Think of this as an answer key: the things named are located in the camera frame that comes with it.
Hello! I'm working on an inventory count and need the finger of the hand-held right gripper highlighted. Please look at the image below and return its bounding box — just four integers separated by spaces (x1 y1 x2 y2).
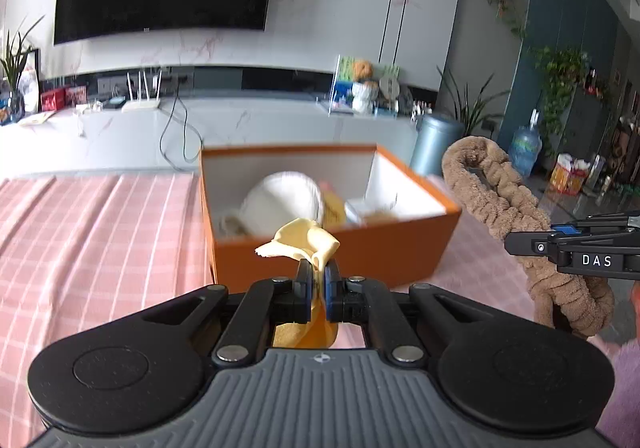
504 229 568 257
549 214 632 236

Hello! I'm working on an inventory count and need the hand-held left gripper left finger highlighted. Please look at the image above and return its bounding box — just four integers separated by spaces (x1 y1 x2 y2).
135 258 317 365

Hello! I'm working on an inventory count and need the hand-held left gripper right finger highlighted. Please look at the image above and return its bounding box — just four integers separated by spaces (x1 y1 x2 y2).
324 259 506 365

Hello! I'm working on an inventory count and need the brown plush headband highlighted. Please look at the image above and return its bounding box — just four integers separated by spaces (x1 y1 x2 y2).
441 135 616 341

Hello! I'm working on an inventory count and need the orange cardboard box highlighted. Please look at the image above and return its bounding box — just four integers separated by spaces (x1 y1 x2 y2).
199 143 463 297

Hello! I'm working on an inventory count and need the yellow soft cloth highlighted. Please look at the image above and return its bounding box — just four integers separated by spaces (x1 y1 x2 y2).
254 217 342 350

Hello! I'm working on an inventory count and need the yellow soft item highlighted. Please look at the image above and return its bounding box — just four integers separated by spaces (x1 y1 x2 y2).
320 182 349 230

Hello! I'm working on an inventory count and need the orange snack box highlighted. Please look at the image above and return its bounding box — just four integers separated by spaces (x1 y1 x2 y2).
548 153 592 197

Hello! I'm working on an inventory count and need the blue water jug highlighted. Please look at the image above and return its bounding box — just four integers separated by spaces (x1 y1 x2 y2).
507 110 544 178

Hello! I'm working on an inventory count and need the white cap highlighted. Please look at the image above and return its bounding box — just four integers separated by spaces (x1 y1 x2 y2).
219 171 327 243

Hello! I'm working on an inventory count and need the cluttered shelf unit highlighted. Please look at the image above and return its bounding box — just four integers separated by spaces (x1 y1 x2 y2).
585 68 640 209

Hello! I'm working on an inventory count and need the silver trash can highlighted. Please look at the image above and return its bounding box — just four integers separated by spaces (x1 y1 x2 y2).
410 113 466 178

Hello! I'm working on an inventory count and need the large leafy green plant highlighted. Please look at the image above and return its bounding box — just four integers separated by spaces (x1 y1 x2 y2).
529 45 592 160

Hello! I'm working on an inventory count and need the long-leaf potted plant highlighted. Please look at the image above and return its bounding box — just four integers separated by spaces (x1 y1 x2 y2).
436 65 512 140

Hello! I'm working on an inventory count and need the marble tv console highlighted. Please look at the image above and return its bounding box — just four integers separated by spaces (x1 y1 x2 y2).
0 97 422 180

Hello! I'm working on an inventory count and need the silver laptop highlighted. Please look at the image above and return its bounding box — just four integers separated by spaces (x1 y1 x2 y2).
315 97 353 116

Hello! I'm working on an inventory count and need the round hand fan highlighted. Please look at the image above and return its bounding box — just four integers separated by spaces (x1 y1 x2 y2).
378 75 400 115

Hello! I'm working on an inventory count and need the green blue canvas painting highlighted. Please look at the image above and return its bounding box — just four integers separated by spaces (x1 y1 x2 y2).
330 54 401 115

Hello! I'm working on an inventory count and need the pink checked cloth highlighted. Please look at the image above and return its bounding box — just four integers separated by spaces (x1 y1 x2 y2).
0 172 628 445

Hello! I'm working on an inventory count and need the white router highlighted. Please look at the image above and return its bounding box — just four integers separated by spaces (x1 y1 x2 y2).
121 69 162 113

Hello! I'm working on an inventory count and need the yellow envelope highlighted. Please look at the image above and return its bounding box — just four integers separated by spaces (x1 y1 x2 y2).
18 110 57 125

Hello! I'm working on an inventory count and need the dark framed picture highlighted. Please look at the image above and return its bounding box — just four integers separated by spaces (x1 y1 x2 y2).
22 47 41 112

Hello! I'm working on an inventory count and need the green plant in glass vase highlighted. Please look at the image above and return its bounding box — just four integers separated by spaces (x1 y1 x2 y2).
0 15 47 122

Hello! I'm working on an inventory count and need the black cable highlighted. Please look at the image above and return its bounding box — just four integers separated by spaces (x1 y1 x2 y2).
159 93 204 165

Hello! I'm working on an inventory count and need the white charger with cable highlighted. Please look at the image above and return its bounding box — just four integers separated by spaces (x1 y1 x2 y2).
74 99 105 139

